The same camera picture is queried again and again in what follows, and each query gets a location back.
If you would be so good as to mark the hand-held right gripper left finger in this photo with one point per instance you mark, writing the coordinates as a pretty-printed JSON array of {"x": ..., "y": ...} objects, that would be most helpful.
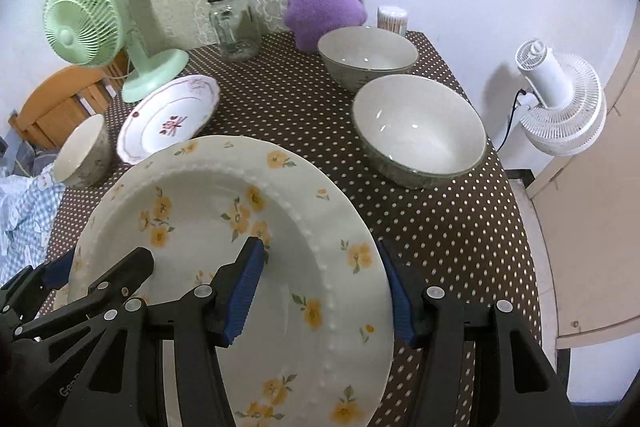
[{"x": 244, "y": 294}]

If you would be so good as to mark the cotton swab container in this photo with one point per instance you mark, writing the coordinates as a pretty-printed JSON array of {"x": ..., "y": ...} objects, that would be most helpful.
[{"x": 392, "y": 19}]

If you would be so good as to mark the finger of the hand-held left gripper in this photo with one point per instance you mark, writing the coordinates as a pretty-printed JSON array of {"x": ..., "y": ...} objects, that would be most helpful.
[
  {"x": 55, "y": 271},
  {"x": 132, "y": 269}
]

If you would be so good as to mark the white clip fan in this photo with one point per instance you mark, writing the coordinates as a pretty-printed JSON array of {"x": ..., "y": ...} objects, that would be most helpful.
[{"x": 565, "y": 107}]

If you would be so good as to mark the wooden chair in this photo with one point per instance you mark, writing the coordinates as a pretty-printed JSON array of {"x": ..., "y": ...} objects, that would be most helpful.
[{"x": 55, "y": 102}]

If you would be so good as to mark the small cream floral bowl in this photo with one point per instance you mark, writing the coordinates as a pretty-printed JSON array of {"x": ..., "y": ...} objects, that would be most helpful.
[{"x": 75, "y": 157}]

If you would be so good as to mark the green desk fan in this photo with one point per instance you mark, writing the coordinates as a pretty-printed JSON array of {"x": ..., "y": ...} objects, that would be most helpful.
[{"x": 80, "y": 22}]

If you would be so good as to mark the beige wooden door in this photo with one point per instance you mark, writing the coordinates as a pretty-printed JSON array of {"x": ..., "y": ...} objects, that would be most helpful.
[{"x": 590, "y": 232}]

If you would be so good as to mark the glass jar with dark lid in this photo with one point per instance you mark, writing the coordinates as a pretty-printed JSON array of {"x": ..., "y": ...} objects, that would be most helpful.
[{"x": 232, "y": 27}]

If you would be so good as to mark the blue checked cloth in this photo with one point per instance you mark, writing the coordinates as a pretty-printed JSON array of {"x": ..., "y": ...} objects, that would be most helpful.
[{"x": 25, "y": 217}]

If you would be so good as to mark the pink floral white plate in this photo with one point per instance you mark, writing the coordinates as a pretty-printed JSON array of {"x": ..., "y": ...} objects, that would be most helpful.
[{"x": 170, "y": 122}]

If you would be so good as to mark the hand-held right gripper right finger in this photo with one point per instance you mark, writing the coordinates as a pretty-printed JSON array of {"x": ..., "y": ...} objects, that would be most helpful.
[{"x": 401, "y": 307}]

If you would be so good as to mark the brown polka dot tablecloth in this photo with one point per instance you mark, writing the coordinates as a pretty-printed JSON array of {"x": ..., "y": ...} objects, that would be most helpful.
[{"x": 300, "y": 107}]

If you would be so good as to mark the yellow floral white plate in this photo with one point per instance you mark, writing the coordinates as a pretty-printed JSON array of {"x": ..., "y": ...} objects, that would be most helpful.
[{"x": 200, "y": 207}]

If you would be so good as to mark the large cream green-rimmed bowl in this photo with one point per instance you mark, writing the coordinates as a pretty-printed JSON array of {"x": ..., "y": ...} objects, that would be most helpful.
[
  {"x": 415, "y": 132},
  {"x": 365, "y": 49}
]

